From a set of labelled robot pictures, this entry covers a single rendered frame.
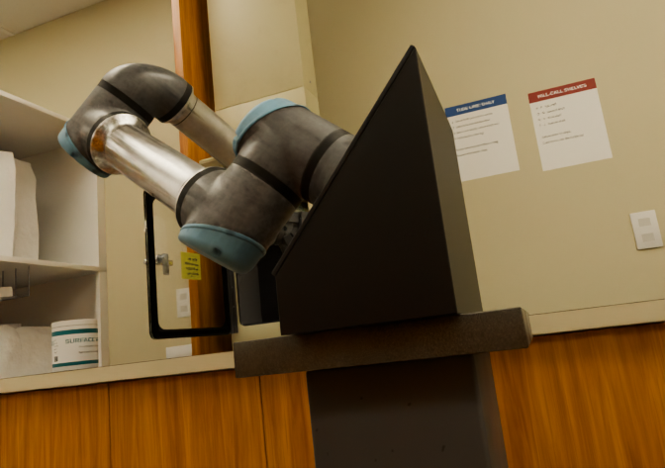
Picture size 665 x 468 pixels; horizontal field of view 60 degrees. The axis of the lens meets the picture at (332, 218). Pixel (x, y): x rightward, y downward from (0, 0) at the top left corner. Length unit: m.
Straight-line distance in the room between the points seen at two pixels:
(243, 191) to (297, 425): 0.74
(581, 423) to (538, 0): 1.46
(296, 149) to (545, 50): 1.47
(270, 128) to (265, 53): 1.12
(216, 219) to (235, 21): 1.31
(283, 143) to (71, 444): 1.20
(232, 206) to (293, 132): 0.13
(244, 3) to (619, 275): 1.47
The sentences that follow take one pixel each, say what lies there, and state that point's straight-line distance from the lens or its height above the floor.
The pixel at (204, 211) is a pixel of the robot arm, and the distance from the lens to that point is 0.82.
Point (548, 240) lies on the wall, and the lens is 1.98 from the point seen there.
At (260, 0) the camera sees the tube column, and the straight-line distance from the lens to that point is 2.03.
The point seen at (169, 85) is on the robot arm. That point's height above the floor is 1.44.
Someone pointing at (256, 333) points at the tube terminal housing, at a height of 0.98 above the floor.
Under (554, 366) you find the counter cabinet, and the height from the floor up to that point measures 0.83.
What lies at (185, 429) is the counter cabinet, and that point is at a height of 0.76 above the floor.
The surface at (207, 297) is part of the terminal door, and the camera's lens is 1.70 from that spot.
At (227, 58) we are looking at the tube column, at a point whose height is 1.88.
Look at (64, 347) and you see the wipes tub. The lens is 1.93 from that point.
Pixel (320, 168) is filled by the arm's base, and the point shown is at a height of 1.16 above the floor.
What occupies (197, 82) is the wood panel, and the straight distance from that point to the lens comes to 2.01.
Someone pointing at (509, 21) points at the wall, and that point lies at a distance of 2.22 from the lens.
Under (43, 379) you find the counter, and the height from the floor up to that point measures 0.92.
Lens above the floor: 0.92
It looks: 12 degrees up
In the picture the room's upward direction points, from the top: 7 degrees counter-clockwise
